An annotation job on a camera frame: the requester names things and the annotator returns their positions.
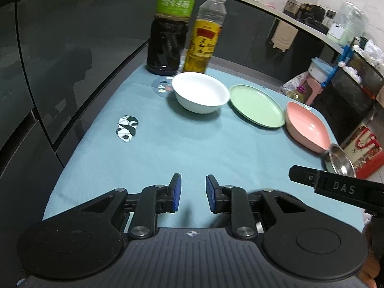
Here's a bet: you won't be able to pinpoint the white kitchen countertop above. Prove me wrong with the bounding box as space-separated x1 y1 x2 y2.
196 0 345 55

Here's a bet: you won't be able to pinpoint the black countertop appliance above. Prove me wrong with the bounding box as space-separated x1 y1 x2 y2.
295 3 326 26

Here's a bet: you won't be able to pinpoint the yellow oil jug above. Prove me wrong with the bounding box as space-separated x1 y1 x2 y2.
287 85 309 104

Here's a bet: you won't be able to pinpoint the light blue panda tablecloth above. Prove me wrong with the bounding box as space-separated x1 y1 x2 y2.
42 64 365 231

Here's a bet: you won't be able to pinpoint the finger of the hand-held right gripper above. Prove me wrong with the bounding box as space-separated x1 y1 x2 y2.
288 165 319 188

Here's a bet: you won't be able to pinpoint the white bowl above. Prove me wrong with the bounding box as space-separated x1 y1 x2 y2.
172 72 231 114

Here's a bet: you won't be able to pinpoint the pink bowl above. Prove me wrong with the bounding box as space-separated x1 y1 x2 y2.
285 101 332 153

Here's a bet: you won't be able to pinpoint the green plate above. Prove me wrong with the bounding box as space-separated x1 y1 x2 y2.
229 84 286 129

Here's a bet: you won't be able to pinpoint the silver rice cooker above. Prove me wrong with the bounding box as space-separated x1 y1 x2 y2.
283 0 305 17

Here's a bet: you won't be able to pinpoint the red gift bag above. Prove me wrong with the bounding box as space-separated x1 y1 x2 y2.
342 124 384 180

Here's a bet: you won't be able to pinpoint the blue-lidded plastic container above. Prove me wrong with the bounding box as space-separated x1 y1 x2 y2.
309 57 334 81

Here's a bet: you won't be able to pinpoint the beige hanging trash bin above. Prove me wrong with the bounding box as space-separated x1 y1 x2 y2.
271 20 299 52

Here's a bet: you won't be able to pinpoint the crumpled plastic bag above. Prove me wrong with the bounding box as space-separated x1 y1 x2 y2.
280 71 309 96

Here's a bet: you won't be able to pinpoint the dark metal cart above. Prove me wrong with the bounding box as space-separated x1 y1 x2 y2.
328 51 384 120

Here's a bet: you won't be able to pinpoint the dark vinegar bottle green label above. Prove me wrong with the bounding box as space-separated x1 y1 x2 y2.
146 0 199 75

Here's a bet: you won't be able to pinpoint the round patterned coaster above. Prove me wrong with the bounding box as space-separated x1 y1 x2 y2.
151 76 177 95

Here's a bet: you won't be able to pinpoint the person's right hand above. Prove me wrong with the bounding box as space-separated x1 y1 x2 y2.
358 213 383 288

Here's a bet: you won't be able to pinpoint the white plastic bags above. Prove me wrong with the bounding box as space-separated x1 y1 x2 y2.
352 39 384 66

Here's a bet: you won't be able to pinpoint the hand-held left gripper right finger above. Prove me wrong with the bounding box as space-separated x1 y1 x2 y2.
205 174 303 241

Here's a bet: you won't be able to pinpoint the white appliance under plastic cover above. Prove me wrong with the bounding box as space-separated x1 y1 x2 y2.
326 1 369 46

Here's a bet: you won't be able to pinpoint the cooking oil bottle yellow label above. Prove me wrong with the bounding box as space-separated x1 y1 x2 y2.
182 0 228 74

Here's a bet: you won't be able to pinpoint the blue long-handled brush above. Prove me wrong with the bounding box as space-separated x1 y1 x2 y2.
320 46 354 88

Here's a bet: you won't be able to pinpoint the pink plastic stool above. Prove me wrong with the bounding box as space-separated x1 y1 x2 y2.
303 76 327 105

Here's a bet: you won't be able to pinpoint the stainless steel bowl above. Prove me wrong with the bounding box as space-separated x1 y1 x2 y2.
322 143 357 178

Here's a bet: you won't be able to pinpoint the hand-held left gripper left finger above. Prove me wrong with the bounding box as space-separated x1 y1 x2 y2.
80 173 182 242

